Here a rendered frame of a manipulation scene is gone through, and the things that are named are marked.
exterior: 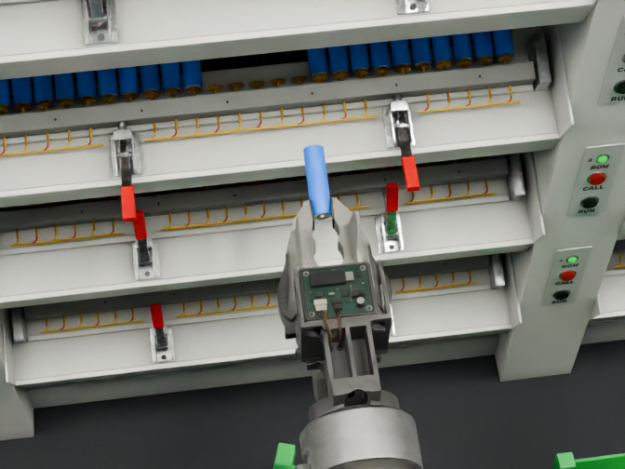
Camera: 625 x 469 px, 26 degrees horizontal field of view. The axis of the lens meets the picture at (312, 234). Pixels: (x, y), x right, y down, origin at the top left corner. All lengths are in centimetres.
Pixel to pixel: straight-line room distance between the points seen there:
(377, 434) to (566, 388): 82
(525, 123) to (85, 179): 43
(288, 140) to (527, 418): 61
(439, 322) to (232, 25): 61
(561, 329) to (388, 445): 72
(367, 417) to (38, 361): 72
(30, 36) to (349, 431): 43
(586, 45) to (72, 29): 46
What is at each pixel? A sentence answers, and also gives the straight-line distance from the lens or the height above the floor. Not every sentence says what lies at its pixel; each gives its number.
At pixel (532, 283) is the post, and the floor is 25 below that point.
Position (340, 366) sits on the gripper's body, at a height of 66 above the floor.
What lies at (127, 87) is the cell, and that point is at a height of 58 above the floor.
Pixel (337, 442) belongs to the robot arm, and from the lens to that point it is 101.
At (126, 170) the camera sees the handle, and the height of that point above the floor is 55.
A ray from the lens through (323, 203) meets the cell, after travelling 116.
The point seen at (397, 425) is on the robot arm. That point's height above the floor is 67.
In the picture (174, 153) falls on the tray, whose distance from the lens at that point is 132.
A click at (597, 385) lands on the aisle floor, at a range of 182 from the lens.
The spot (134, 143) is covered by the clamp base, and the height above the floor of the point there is 55.
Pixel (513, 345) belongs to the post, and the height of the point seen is 10.
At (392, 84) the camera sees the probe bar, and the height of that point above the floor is 57.
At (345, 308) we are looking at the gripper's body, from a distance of 104.
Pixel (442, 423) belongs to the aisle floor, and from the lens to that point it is 176.
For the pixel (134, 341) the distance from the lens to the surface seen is 164.
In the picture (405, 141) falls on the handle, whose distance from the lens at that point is 130.
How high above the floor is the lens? 159
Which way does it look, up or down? 57 degrees down
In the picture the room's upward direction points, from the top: straight up
